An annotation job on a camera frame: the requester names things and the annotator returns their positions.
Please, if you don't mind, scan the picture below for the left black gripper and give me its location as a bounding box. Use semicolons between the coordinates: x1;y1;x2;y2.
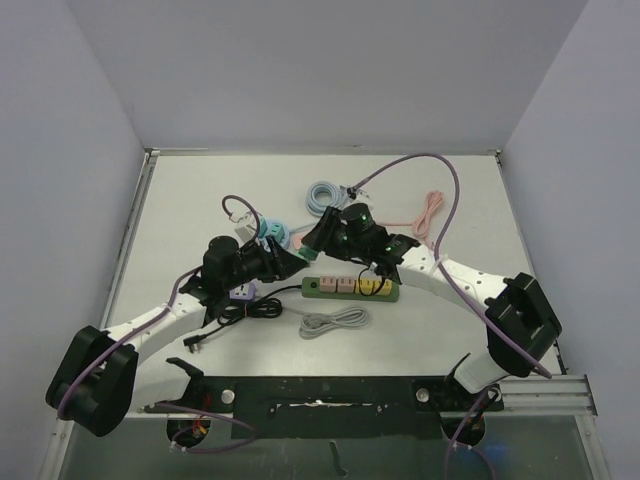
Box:
223;234;306;291

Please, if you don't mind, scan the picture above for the green charger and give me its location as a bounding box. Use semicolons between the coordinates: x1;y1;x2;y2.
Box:
298;245;319;262

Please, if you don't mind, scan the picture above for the pink charger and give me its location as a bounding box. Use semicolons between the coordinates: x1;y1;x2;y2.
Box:
336;277;356;294
318;276;337;293

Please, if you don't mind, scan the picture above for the yellow charger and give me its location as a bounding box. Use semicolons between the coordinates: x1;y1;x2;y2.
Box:
354;279;375;296
372;280;393;297

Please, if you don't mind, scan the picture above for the teal charger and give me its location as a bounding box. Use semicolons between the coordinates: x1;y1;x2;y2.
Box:
269;222;286;242
258;217;272;238

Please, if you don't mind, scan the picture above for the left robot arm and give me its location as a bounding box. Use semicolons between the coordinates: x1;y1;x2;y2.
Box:
45;236;309;437

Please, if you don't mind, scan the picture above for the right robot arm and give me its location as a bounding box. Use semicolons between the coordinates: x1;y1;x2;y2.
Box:
300;203;562;409

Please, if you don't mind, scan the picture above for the pink power strip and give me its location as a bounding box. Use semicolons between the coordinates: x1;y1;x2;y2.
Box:
291;232;306;250

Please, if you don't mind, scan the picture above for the blue round power strip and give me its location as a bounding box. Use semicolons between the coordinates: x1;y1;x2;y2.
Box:
258;217;290;249

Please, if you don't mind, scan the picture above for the green power strip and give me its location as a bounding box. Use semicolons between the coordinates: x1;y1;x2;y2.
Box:
301;277;400;303

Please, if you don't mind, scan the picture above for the purple power strip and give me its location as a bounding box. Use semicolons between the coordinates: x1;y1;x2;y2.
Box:
229;282;257;302

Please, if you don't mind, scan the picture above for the black power cord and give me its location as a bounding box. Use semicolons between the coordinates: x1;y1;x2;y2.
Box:
182;284;306;357

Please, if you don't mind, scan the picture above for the blue coiled cord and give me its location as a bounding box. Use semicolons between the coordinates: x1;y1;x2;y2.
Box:
303;182;351;219

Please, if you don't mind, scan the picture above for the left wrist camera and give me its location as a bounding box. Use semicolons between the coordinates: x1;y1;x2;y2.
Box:
229;211;258;243

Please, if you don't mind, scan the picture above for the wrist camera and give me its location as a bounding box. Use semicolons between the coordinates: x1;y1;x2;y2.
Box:
229;211;258;243
341;186;373;205

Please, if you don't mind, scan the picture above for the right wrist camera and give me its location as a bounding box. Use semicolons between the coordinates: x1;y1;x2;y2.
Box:
341;186;373;205

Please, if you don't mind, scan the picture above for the grey coiled cord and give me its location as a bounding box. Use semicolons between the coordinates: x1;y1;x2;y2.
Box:
298;305;371;341

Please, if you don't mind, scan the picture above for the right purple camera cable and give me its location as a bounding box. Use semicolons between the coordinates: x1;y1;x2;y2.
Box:
347;152;554;480

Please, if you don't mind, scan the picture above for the pink coiled cord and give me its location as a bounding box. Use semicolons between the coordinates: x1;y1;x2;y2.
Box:
374;189;447;239

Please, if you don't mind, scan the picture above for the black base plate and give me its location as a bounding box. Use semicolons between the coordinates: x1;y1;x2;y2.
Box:
144;376;504;451

